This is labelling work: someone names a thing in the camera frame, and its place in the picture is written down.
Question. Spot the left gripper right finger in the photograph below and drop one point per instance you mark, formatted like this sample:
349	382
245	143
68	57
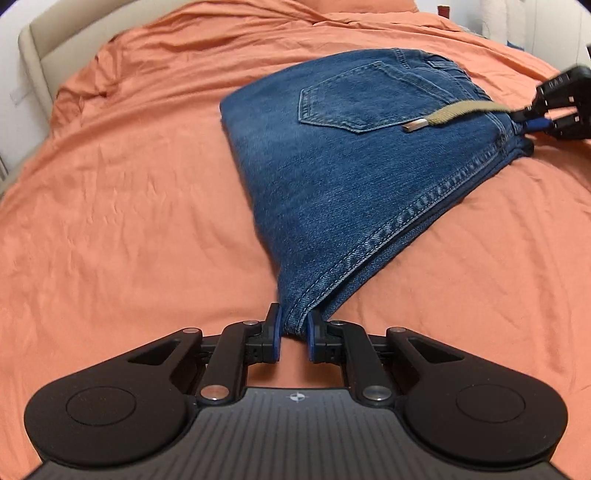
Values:
394	368

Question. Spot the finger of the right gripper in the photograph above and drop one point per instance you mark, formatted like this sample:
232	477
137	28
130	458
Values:
530	126
525	114

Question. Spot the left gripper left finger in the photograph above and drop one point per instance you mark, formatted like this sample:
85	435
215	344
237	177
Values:
213	369

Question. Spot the blue denim jeans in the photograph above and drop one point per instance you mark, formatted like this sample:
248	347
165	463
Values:
337	186

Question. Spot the white bedside furniture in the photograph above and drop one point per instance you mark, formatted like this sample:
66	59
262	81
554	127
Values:
557	32

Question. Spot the beige bed headboard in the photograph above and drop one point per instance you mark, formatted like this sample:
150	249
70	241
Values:
66	36

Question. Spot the white wall socket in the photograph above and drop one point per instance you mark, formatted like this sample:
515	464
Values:
19	94

